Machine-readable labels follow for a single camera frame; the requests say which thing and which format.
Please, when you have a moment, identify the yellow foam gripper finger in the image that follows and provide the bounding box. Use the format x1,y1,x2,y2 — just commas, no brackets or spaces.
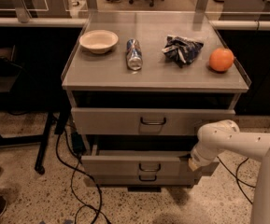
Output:
188,158,200,172

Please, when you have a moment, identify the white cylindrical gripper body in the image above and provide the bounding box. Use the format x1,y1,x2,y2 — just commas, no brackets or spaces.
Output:
191,143,219,167

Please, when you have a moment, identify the grey drawer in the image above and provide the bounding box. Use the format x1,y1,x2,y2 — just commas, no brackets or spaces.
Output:
71,107,234,135
81,148,192,176
85,173,202,187

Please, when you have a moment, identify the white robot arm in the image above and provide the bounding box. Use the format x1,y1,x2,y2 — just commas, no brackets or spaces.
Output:
189,119,270,224

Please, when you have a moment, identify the grey bottom drawer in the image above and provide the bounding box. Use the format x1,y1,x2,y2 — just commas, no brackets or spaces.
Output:
85,173,202,187

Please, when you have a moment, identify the grey drawer cabinet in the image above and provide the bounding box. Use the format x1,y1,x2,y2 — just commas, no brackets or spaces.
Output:
61,10,252,161

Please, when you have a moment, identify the grey top drawer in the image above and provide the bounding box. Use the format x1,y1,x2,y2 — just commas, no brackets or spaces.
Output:
71,107,234,135

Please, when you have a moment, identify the orange fruit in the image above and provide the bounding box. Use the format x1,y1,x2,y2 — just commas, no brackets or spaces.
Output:
209,48,234,72

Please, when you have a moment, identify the crumpled blue chip bag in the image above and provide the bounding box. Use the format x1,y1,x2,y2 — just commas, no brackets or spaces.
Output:
162,35,204,68

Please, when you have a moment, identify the black power adapter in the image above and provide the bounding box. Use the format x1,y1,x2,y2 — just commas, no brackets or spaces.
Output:
71,132,85,154

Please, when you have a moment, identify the blue silver drink can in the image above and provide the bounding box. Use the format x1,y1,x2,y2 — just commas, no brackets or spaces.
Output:
126,39,143,71

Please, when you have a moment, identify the white paper bowl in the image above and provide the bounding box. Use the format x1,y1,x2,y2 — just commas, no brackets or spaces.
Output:
79,30,119,54

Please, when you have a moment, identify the black cable on right floor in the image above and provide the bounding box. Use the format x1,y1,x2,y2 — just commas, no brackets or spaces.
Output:
217,156,260,205

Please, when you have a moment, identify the black cable on floor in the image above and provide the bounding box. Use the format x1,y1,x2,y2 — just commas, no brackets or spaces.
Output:
217,156,260,205
55,121,112,224

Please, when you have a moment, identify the black cable on left floor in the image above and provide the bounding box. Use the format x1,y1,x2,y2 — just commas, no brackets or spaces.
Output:
55,121,112,224

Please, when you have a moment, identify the black table frame leg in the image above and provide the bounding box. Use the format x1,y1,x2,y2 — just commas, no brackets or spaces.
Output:
0,112,53,175

